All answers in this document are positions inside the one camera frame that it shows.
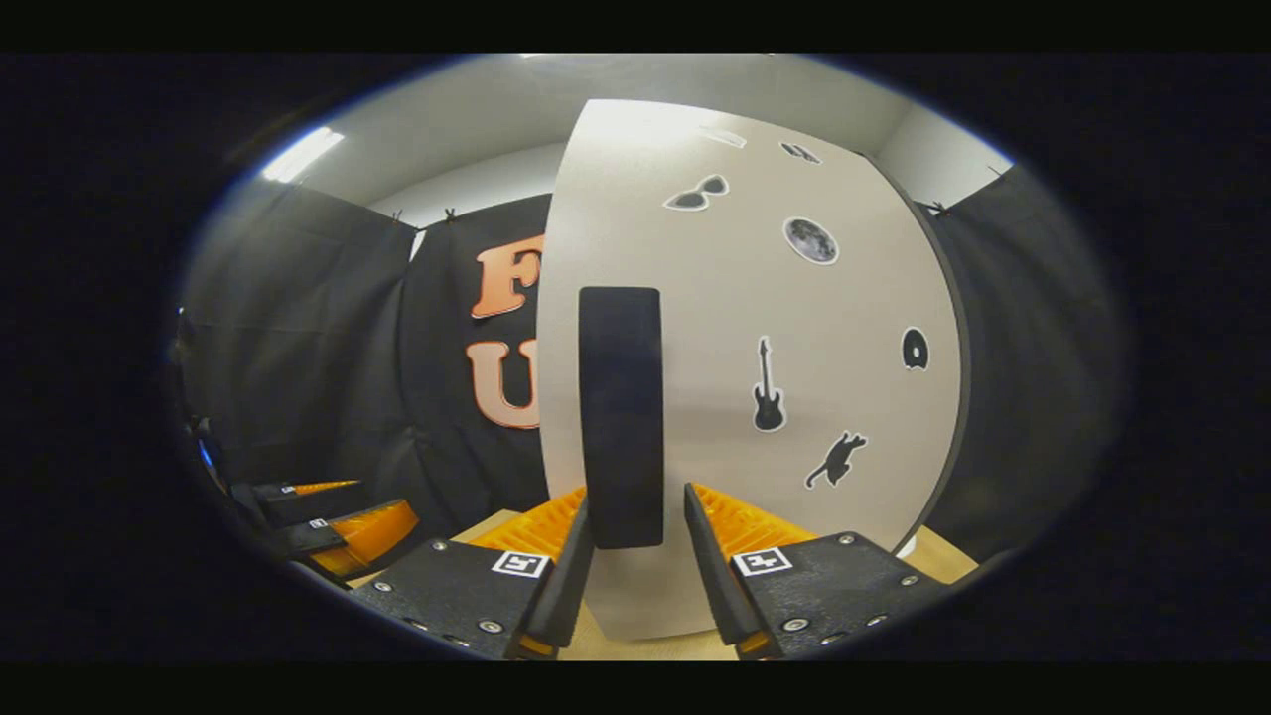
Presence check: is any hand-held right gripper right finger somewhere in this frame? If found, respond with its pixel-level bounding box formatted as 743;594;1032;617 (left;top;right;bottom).
683;482;949;661

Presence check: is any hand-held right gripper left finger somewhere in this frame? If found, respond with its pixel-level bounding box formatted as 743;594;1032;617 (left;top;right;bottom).
348;485;595;661

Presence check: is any black door handle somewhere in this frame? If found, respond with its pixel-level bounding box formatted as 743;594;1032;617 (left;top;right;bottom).
578;286;664;550

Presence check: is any white cabinet door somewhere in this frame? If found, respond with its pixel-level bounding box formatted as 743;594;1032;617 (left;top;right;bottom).
534;99;964;642

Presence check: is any black backdrop cloth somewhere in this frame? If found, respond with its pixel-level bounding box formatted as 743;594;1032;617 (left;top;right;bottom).
179;164;1128;567

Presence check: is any long ceiling light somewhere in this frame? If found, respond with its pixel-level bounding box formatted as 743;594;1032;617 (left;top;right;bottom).
260;126;346;185

